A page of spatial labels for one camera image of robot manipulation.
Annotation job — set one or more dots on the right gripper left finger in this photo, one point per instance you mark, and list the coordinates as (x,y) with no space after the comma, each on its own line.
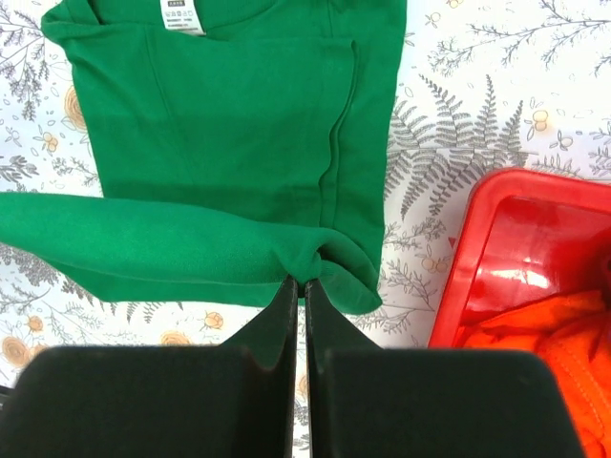
(234,399)

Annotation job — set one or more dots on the orange-red t-shirt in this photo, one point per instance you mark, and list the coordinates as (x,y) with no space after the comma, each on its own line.
(571,334)

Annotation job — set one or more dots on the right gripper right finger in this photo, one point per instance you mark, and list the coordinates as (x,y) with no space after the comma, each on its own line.
(368,401)

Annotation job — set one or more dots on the floral tablecloth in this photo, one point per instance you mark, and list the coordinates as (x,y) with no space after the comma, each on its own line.
(482,86)

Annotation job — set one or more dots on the red plastic bin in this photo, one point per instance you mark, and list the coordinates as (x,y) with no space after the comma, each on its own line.
(525,236)

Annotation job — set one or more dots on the green t-shirt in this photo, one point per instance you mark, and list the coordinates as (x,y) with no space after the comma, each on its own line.
(237,144)

